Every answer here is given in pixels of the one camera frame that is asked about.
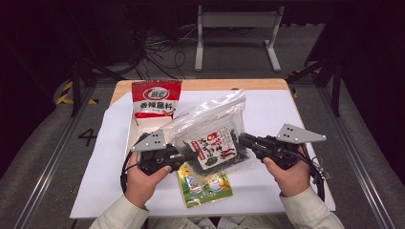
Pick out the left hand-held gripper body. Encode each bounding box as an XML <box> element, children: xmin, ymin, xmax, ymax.
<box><xmin>130</xmin><ymin>128</ymin><xmax>180</xmax><ymax>177</ymax></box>

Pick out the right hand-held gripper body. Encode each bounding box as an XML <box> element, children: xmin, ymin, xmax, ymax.
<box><xmin>254</xmin><ymin>122</ymin><xmax>328</xmax><ymax>172</ymax></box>

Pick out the white plastic container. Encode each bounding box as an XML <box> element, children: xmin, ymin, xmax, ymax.
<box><xmin>124</xmin><ymin>106</ymin><xmax>180</xmax><ymax>160</ymax></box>

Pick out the clear dried seaweed bag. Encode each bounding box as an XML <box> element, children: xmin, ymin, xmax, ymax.
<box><xmin>160</xmin><ymin>88</ymin><xmax>256</xmax><ymax>177</ymax></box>

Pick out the red seasoning packet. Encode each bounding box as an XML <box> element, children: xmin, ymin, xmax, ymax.
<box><xmin>131</xmin><ymin>78</ymin><xmax>183</xmax><ymax>119</ymax></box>

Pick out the person's right hand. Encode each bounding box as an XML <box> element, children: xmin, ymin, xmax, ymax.
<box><xmin>263</xmin><ymin>143</ymin><xmax>311</xmax><ymax>198</ymax></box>

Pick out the person's left hand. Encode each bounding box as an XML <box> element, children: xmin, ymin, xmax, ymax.
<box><xmin>123</xmin><ymin>152</ymin><xmax>175</xmax><ymax>210</ymax></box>

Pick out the white paper sheet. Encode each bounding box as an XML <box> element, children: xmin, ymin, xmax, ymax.
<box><xmin>69</xmin><ymin>89</ymin><xmax>337</xmax><ymax>220</ymax></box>

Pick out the yellow green spout pouch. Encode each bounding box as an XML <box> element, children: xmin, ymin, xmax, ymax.
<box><xmin>176</xmin><ymin>161</ymin><xmax>234</xmax><ymax>210</ymax></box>

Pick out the yellow black hazard tape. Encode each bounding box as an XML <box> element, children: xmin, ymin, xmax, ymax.
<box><xmin>288</xmin><ymin>68</ymin><xmax>321</xmax><ymax>99</ymax></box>
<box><xmin>55</xmin><ymin>80</ymin><xmax>99</xmax><ymax>106</ymax></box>

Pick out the wooden table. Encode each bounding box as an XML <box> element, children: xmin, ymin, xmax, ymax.
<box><xmin>109</xmin><ymin>78</ymin><xmax>299</xmax><ymax>108</ymax></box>

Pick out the person's light clothing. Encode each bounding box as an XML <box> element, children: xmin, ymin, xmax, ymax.
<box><xmin>147</xmin><ymin>216</ymin><xmax>288</xmax><ymax>229</ymax></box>

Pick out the black tripod stand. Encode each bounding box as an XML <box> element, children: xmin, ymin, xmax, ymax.
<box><xmin>286</xmin><ymin>56</ymin><xmax>344</xmax><ymax>117</ymax></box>
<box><xmin>67</xmin><ymin>56</ymin><xmax>126</xmax><ymax>117</ymax></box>

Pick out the grey metal stand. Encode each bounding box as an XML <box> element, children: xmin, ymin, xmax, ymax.
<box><xmin>194</xmin><ymin>4</ymin><xmax>286</xmax><ymax>73</ymax></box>

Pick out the left hand-held gripper cable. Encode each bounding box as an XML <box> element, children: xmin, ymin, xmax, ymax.
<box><xmin>119</xmin><ymin>133</ymin><xmax>151</xmax><ymax>196</ymax></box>

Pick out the hand-held gripper cable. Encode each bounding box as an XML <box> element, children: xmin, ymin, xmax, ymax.
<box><xmin>119</xmin><ymin>133</ymin><xmax>151</xmax><ymax>196</ymax></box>
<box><xmin>295</xmin><ymin>143</ymin><xmax>332</xmax><ymax>203</ymax></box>

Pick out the right hand-held gripper cable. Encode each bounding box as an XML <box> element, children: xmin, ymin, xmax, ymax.
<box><xmin>295</xmin><ymin>143</ymin><xmax>332</xmax><ymax>203</ymax></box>

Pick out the aluminium floor rail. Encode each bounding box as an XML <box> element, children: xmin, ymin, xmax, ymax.
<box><xmin>317</xmin><ymin>85</ymin><xmax>396</xmax><ymax>229</ymax></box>
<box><xmin>12</xmin><ymin>85</ymin><xmax>96</xmax><ymax>229</ymax></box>

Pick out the tangle of black cables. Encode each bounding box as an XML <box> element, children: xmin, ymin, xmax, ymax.
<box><xmin>126</xmin><ymin>6</ymin><xmax>199</xmax><ymax>80</ymax></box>

